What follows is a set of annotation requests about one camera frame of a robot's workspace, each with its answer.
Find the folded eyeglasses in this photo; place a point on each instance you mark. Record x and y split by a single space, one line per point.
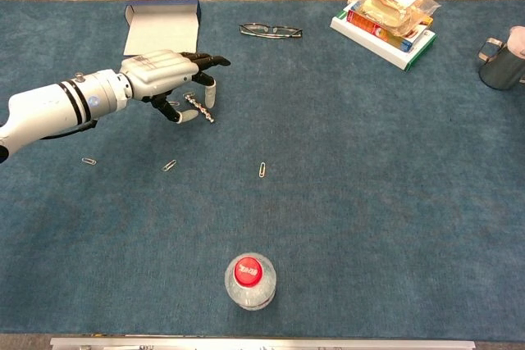
270 34

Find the red capped water bottle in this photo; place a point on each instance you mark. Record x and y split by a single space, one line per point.
250 276

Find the aluminium rail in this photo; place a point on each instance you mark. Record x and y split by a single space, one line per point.
287 344

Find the blue felt table mat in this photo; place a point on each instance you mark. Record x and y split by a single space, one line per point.
328 141

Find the orange printed box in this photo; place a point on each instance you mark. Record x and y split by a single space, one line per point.
377 32

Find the open blue cardboard box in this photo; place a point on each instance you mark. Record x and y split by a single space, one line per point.
162 30

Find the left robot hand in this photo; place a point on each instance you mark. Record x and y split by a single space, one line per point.
160 73

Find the white and green book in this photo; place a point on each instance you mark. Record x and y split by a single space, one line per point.
385 53

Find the metal pitcher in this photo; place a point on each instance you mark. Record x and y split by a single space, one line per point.
502 71

